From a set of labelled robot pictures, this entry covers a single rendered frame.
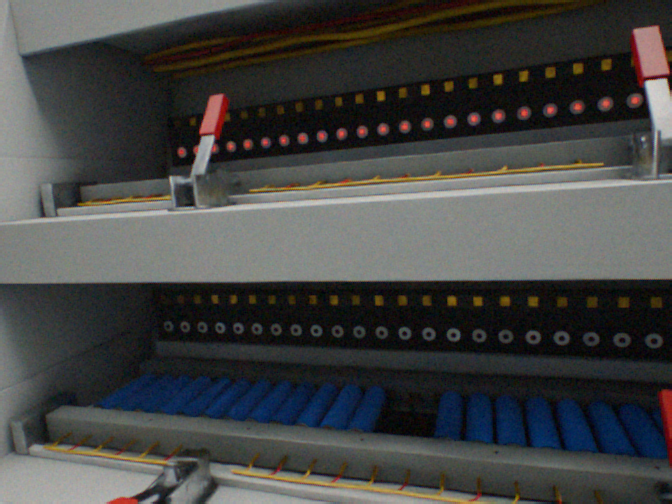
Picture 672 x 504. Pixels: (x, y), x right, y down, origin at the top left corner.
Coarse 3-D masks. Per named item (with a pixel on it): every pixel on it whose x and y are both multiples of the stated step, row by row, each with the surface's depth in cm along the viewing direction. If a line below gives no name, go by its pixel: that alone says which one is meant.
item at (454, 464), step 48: (96, 432) 35; (144, 432) 34; (192, 432) 32; (240, 432) 32; (288, 432) 31; (336, 432) 31; (288, 480) 29; (336, 480) 28; (384, 480) 29; (432, 480) 28; (480, 480) 27; (528, 480) 26; (576, 480) 25; (624, 480) 24
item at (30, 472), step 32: (96, 352) 44; (128, 352) 48; (160, 352) 48; (192, 352) 46; (224, 352) 45; (256, 352) 44; (288, 352) 43; (320, 352) 42; (352, 352) 41; (384, 352) 40; (416, 352) 39; (448, 352) 38; (32, 384) 38; (64, 384) 41; (96, 384) 44; (0, 416) 35; (32, 416) 36; (0, 448) 35; (64, 448) 36; (0, 480) 32; (32, 480) 32; (64, 480) 32; (96, 480) 31; (128, 480) 31; (320, 480) 30; (352, 480) 29
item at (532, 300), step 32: (160, 320) 48; (192, 320) 46; (224, 320) 45; (256, 320) 44; (288, 320) 43; (320, 320) 42; (352, 320) 41; (384, 320) 40; (416, 320) 39; (448, 320) 38; (480, 320) 37; (512, 320) 37; (544, 320) 36; (576, 320) 35; (608, 320) 34; (640, 320) 34; (480, 352) 38; (512, 352) 37; (544, 352) 36; (576, 352) 36; (608, 352) 35; (640, 352) 34
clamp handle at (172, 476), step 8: (168, 472) 27; (176, 472) 27; (168, 480) 27; (176, 480) 27; (152, 488) 26; (160, 488) 26; (168, 488) 26; (136, 496) 25; (144, 496) 25; (152, 496) 25; (160, 496) 26
